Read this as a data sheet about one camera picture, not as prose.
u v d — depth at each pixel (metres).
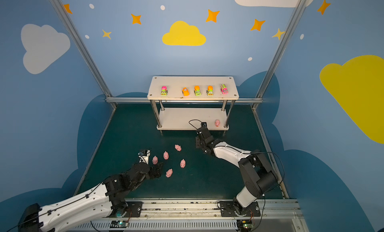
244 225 0.71
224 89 0.79
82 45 0.86
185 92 0.78
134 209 0.76
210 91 0.78
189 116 1.08
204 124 0.83
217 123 1.01
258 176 0.45
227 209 0.74
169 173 0.85
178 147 0.96
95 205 0.52
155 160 0.89
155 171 0.72
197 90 0.78
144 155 0.69
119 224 0.70
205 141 0.71
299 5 0.72
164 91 0.78
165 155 0.91
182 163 0.88
